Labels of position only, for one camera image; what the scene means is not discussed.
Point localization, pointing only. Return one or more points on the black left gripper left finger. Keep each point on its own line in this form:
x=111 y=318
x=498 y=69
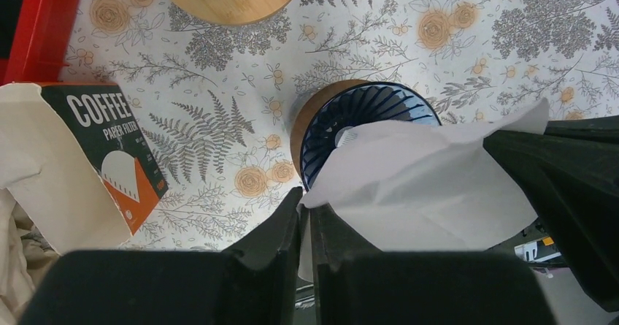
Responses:
x=252 y=281

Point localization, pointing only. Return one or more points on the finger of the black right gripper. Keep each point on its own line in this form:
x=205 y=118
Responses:
x=569 y=174

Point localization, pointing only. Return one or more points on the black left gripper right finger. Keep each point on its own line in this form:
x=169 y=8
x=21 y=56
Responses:
x=356 y=283

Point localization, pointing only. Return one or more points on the blue ribbed glass dripper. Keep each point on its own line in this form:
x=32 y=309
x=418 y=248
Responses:
x=352 y=104

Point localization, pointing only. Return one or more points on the orange coffee filter box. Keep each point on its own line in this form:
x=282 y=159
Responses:
x=75 y=159

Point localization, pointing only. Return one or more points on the beige cloth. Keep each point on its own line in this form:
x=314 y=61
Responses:
x=26 y=256

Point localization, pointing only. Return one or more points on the red plastic tray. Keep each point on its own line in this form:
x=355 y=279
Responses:
x=41 y=39

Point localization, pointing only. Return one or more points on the black cloth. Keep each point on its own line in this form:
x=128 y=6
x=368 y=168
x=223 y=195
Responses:
x=10 y=11

